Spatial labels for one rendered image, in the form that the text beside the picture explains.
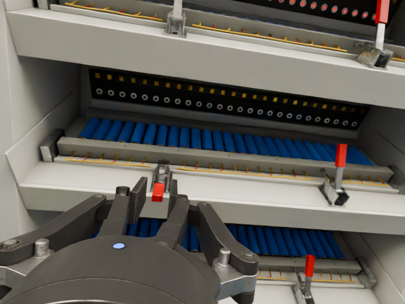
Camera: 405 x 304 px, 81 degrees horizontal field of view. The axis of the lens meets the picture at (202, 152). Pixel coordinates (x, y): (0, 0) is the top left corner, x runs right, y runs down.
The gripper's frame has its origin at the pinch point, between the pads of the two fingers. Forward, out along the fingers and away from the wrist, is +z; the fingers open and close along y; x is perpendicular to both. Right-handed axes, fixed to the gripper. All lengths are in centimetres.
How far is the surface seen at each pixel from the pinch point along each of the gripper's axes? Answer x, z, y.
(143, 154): 3.0, 12.1, -3.2
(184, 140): 5.6, 15.9, 2.9
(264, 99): 14.8, 19.6, 17.4
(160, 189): 0.3, 2.6, 0.3
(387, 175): 3.5, 12.8, 39.3
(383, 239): -9.1, 14.5, 42.6
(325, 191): 0.3, 9.3, 25.7
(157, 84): 15.1, 19.4, -2.8
